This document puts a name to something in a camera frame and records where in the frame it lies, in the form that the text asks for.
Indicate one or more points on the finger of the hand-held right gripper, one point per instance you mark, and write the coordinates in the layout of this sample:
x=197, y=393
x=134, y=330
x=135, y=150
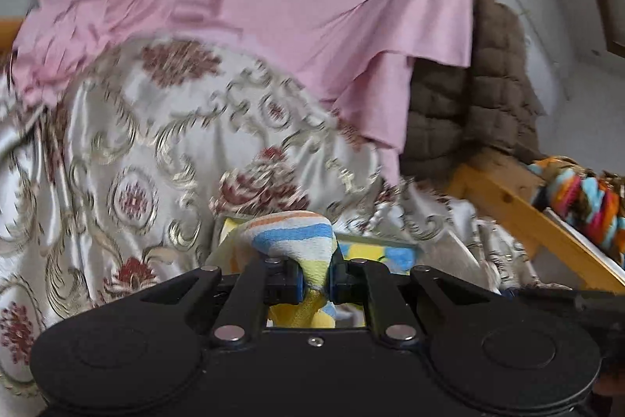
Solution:
x=547, y=299

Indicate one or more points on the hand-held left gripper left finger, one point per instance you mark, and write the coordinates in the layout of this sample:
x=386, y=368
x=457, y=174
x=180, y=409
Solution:
x=294, y=282

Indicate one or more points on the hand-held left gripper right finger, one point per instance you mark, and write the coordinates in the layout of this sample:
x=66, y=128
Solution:
x=336, y=282

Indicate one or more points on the striped yellow blue towel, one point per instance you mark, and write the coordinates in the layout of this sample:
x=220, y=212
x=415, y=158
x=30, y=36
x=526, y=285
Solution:
x=293, y=236

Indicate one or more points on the metal box with cartoon picture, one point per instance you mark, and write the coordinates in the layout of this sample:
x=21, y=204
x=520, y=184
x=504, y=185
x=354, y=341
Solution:
x=385, y=258

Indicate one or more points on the colourful patterned cloth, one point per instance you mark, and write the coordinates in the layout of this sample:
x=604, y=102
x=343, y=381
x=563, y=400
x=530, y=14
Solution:
x=586, y=207

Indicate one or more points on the plywood board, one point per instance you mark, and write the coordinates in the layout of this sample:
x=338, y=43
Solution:
x=498, y=160

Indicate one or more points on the brown quilted jacket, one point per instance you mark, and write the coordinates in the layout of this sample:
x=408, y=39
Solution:
x=488, y=94

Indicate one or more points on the floral satin blanket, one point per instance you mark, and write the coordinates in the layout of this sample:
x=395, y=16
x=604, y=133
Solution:
x=146, y=129

